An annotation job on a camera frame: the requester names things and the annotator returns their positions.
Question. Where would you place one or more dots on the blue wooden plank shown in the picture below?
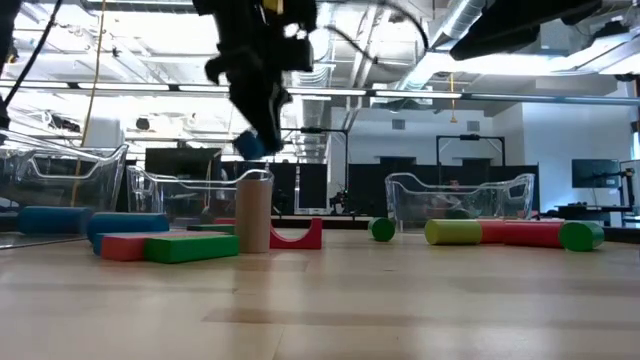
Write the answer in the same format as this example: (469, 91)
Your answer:
(97, 245)

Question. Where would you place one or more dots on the round silver air duct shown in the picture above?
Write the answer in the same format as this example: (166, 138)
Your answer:
(324, 55)

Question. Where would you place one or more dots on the long ceiling light bar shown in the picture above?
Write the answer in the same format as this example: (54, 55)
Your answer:
(425, 94)

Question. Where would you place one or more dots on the small background robot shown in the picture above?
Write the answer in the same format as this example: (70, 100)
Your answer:
(340, 202)

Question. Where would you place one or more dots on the black partition wall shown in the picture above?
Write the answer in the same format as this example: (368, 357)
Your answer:
(365, 190)
(285, 185)

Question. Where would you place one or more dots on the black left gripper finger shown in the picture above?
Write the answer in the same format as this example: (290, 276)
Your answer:
(272, 120)
(247, 112)

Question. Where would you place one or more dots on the black gantry frame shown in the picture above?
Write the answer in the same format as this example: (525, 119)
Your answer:
(470, 137)
(310, 130)

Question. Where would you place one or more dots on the thick green wooden block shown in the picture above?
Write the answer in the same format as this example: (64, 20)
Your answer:
(190, 250)

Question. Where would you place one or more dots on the slanted silver air duct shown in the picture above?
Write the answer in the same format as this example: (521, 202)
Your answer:
(452, 20)

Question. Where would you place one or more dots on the natural wooden cylinder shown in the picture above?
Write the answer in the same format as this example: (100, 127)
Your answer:
(254, 215)

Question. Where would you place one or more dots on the blue wooden arch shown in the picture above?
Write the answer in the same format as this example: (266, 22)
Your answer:
(248, 146)

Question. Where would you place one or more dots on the clear plastic bin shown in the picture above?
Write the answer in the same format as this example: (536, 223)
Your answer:
(150, 185)
(400, 200)
(112, 165)

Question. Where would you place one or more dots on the black monitor stand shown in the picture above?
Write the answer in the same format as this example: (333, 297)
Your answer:
(628, 185)

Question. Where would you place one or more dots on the green wooden cylinder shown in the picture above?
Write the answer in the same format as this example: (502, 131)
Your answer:
(582, 236)
(383, 230)

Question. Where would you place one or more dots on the person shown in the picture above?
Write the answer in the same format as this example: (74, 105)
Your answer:
(454, 185)

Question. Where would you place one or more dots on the blue wooden cylinder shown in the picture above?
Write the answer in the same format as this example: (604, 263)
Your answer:
(55, 220)
(127, 223)

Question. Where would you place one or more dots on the red wooden block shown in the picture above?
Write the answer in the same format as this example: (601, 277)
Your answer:
(225, 220)

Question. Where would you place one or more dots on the background desk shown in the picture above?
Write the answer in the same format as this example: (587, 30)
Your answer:
(590, 209)

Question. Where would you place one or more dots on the red wooden cylinder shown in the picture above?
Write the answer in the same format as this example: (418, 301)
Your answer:
(492, 231)
(532, 235)

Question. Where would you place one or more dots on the yellow-green wooden cylinder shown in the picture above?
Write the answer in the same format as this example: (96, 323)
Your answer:
(452, 232)

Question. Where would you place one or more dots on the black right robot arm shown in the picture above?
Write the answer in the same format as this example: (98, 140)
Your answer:
(500, 30)

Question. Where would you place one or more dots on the dark wall screen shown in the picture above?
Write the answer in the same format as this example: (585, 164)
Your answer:
(595, 173)

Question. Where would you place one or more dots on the red bow-tie block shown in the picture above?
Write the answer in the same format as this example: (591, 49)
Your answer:
(295, 245)

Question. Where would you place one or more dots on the black display panel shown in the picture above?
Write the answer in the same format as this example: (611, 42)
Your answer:
(182, 162)

